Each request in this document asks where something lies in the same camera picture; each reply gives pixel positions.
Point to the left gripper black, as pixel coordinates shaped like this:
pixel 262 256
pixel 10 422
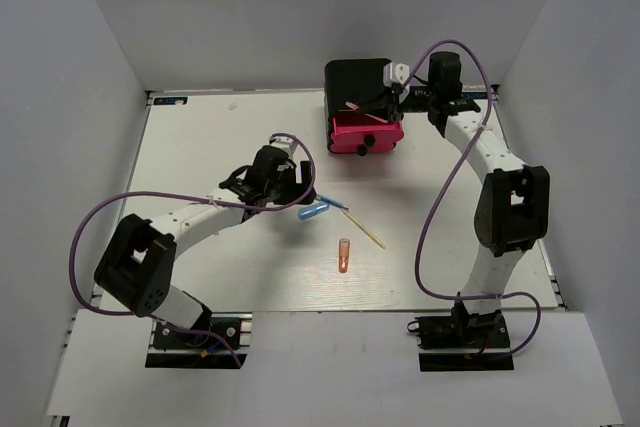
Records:
pixel 297 189

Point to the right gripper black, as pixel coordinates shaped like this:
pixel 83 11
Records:
pixel 396 105

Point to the orange highlighter pen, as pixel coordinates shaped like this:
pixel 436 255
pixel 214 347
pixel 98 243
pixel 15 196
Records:
pixel 356 108

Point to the pink drawer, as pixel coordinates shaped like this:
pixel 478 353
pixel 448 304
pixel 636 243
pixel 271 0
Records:
pixel 360 149
pixel 350 128
pixel 368 144

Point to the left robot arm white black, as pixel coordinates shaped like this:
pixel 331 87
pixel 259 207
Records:
pixel 137 267

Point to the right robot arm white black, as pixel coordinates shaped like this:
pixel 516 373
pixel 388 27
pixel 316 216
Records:
pixel 512 211

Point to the black drawer cabinet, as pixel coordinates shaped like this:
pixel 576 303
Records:
pixel 353 80

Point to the light blue clip pen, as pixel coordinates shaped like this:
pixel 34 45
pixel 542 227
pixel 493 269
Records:
pixel 332 202

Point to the yellow highlighter pen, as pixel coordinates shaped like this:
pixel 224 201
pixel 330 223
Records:
pixel 373 237

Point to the right blue table sticker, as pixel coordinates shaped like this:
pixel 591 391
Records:
pixel 475 95

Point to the blue table sticker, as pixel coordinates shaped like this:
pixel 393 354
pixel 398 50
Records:
pixel 170 101
pixel 475 95

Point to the left blue table sticker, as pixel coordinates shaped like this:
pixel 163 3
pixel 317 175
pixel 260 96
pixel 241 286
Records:
pixel 170 101

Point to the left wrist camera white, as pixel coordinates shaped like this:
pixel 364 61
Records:
pixel 286 143

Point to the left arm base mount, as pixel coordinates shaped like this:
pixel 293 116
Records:
pixel 224 348

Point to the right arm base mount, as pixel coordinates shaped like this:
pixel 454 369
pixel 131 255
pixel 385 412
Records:
pixel 442 349

